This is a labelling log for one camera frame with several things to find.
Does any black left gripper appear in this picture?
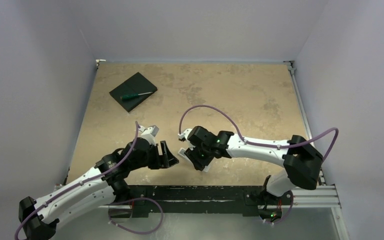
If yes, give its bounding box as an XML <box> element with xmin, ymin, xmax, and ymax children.
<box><xmin>129</xmin><ymin>139</ymin><xmax>178</xmax><ymax>171</ymax></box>

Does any white remote control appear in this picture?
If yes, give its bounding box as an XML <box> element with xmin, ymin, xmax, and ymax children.
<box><xmin>177</xmin><ymin>148</ymin><xmax>211</xmax><ymax>173</ymax></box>

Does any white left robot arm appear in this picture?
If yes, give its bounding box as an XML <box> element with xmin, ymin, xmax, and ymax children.
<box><xmin>14</xmin><ymin>137</ymin><xmax>179</xmax><ymax>240</ymax></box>

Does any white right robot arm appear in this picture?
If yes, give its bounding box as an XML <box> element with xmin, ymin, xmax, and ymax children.
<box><xmin>178</xmin><ymin>126</ymin><xmax>323</xmax><ymax>204</ymax></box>

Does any black foam block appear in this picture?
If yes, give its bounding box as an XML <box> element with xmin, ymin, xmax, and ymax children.
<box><xmin>109</xmin><ymin>72</ymin><xmax>158</xmax><ymax>113</ymax></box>

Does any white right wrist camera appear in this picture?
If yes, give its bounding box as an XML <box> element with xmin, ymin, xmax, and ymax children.
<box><xmin>177</xmin><ymin>128</ymin><xmax>193</xmax><ymax>143</ymax></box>

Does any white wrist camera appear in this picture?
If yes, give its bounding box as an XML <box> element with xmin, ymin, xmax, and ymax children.
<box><xmin>139</xmin><ymin>125</ymin><xmax>160</xmax><ymax>146</ymax></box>
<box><xmin>177</xmin><ymin>128</ymin><xmax>193</xmax><ymax>143</ymax></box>

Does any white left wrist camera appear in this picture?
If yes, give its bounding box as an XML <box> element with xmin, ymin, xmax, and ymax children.
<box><xmin>139</xmin><ymin>125</ymin><xmax>160</xmax><ymax>146</ymax></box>

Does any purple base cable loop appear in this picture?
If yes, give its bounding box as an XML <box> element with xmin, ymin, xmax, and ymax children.
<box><xmin>107</xmin><ymin>197</ymin><xmax>165</xmax><ymax>236</ymax></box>

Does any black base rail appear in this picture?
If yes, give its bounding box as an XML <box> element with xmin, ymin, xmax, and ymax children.
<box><xmin>112</xmin><ymin>185</ymin><xmax>293</xmax><ymax>219</ymax></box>

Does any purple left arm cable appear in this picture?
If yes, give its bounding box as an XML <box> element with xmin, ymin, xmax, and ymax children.
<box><xmin>14</xmin><ymin>121</ymin><xmax>142</xmax><ymax>240</ymax></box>

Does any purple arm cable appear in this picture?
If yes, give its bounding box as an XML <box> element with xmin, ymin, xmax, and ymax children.
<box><xmin>178</xmin><ymin>105</ymin><xmax>340</xmax><ymax>163</ymax></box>
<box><xmin>14</xmin><ymin>121</ymin><xmax>142</xmax><ymax>240</ymax></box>

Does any green handled screwdriver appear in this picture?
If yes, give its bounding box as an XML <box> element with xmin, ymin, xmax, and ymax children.
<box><xmin>120</xmin><ymin>91</ymin><xmax>153</xmax><ymax>101</ymax></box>

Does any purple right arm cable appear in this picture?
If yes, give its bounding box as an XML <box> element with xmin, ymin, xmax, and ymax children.
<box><xmin>178</xmin><ymin>105</ymin><xmax>340</xmax><ymax>163</ymax></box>

